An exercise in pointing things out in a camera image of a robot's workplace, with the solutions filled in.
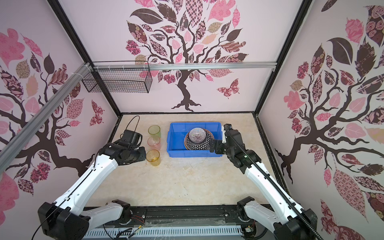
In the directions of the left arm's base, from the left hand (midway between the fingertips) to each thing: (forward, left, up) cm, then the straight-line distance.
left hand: (142, 158), depth 78 cm
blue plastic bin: (+18, -15, -18) cm, 29 cm away
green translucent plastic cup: (+27, 0, -10) cm, 29 cm away
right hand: (+7, -40, +7) cm, 42 cm away
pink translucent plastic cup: (+18, -1, -14) cm, 23 cm away
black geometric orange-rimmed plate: (+15, -34, -12) cm, 39 cm away
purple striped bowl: (+21, -30, -8) cm, 37 cm away
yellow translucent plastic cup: (+7, -2, -12) cm, 14 cm away
